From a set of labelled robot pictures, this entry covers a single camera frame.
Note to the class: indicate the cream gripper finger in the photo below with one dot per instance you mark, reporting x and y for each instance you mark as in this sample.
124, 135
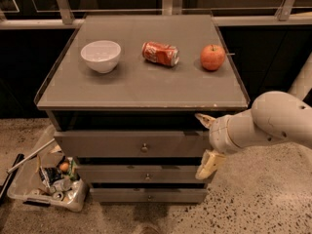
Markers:
210, 162
206, 120

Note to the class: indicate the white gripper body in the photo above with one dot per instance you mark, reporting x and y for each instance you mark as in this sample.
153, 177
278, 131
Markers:
218, 135

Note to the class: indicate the grey top drawer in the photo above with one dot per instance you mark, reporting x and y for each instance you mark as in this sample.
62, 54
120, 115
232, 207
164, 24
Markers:
126, 144

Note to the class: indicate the grey drawer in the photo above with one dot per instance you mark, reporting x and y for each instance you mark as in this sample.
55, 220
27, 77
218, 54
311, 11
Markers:
126, 144
142, 195
140, 174

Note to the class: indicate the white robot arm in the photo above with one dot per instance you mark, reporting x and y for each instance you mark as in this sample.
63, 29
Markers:
275, 117

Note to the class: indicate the grey drawer cabinet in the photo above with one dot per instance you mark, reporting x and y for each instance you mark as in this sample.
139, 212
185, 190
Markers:
140, 95

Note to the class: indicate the grey bottom drawer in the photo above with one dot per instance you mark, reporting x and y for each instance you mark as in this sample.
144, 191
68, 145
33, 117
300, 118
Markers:
142, 195

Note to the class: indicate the grey middle drawer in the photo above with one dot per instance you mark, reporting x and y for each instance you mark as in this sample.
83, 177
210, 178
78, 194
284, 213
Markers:
140, 174

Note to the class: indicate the red apple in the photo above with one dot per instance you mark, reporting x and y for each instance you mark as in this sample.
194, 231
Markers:
212, 57

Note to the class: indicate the red soda can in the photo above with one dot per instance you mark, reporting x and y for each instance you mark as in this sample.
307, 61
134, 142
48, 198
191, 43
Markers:
160, 53

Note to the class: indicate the white ceramic bowl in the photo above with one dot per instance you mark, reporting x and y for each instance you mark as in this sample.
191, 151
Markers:
101, 56

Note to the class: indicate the small orange fruit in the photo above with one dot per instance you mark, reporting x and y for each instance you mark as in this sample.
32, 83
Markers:
64, 167

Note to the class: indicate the clear plastic bin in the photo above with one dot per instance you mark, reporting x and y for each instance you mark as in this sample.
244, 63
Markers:
68, 192

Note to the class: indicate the dark snack bag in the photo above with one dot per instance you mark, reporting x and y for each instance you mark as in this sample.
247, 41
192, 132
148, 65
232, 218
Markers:
50, 175

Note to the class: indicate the grey metal rod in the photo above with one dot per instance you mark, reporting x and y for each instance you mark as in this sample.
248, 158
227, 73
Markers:
34, 153

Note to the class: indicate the black flat bar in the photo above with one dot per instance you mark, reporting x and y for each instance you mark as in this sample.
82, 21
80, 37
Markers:
9, 178

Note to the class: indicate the metal railing frame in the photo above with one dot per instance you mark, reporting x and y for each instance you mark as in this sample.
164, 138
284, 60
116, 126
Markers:
30, 14

